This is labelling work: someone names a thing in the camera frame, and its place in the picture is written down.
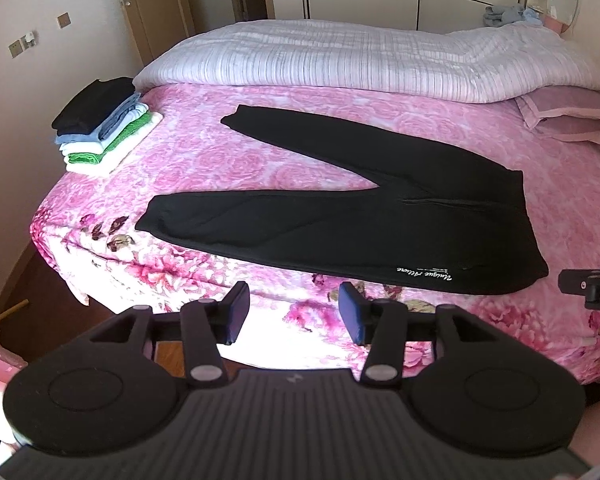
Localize black folded garment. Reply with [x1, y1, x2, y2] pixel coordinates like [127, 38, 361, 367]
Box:
[51, 76, 137, 136]

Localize black pants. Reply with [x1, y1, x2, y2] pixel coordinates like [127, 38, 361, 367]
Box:
[135, 104, 550, 297]

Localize green folded towel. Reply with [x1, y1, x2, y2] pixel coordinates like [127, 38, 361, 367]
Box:
[65, 111, 153, 166]

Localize wooden stick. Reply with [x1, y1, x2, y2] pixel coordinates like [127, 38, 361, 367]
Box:
[0, 299, 30, 341]

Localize wooden door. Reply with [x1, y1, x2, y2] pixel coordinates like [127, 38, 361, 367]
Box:
[111, 0, 196, 68]

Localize stack of folded clothes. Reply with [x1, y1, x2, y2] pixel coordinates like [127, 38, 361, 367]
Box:
[67, 112, 164, 177]
[60, 102, 149, 157]

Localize blue folded garment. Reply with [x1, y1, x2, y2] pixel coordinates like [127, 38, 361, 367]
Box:
[55, 92, 143, 147]

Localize pink floral blanket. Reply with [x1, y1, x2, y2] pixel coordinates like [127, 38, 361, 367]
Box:
[29, 82, 600, 386]

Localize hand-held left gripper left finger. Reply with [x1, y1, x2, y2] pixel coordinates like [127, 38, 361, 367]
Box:
[82, 281, 251, 387]

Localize pink pillow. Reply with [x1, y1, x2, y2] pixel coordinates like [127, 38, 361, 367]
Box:
[515, 85, 600, 130]
[534, 119, 600, 148]

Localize striped lilac quilt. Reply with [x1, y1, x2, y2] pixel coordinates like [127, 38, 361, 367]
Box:
[132, 19, 600, 106]

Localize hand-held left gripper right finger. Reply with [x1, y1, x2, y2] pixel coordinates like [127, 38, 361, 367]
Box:
[340, 281, 506, 386]

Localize grey cloth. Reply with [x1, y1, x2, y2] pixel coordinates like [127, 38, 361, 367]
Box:
[484, 4, 526, 27]

